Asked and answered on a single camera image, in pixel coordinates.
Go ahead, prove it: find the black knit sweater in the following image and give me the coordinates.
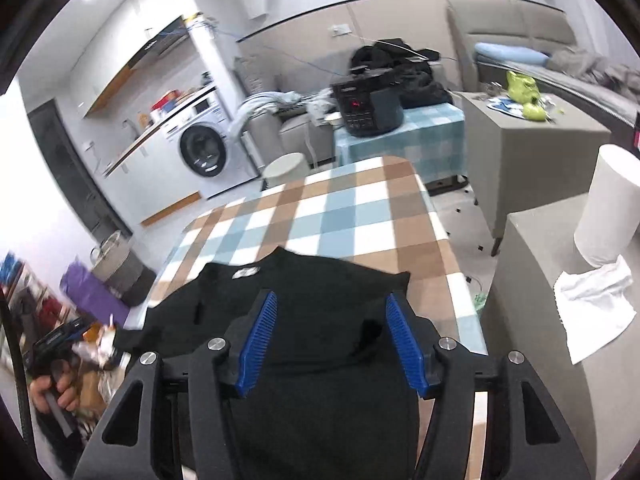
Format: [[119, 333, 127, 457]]
[[115, 248, 419, 479]]

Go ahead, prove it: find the pile of black clothes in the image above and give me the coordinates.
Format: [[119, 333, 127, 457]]
[[349, 38, 454, 110]]

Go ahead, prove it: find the person left hand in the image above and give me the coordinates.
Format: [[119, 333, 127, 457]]
[[28, 358, 82, 416]]

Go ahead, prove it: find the purple paper bag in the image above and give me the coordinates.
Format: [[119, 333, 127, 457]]
[[60, 259, 129, 325]]

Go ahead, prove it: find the woven laundry basket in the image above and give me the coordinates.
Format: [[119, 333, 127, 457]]
[[90, 231, 156, 308]]

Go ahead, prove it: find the checkered table cloth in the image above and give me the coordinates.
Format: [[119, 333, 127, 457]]
[[119, 154, 492, 480]]

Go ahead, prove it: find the white round stool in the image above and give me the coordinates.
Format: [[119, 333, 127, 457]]
[[262, 153, 309, 191]]

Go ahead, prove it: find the white kitchen cabinet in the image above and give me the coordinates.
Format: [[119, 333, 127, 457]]
[[104, 127, 203, 228]]

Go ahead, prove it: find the white cloth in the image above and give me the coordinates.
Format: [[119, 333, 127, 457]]
[[553, 256, 637, 365]]

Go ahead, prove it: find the grey near cabinet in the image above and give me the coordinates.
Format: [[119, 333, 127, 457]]
[[480, 195, 639, 479]]

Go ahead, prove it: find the grey sofa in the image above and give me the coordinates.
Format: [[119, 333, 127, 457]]
[[233, 52, 348, 166]]

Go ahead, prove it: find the white washing machine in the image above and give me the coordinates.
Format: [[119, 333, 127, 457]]
[[164, 86, 258, 200]]

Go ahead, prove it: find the grey bedside cabinet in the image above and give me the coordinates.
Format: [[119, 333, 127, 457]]
[[460, 92, 611, 255]]

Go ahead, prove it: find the small teal checkered table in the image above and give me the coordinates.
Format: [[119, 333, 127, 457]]
[[334, 103, 468, 183]]

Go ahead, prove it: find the white paper towel roll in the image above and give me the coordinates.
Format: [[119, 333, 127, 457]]
[[574, 144, 639, 268]]

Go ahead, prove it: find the black electric pressure cooker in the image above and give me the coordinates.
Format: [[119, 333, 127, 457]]
[[331, 65, 404, 138]]

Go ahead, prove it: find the green plush toy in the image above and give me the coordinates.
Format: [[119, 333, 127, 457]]
[[506, 70, 547, 122]]

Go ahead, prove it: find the blue pillow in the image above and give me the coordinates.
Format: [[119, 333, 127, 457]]
[[474, 42, 549, 66]]

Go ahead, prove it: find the grey bed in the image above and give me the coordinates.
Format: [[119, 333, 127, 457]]
[[446, 0, 639, 133]]

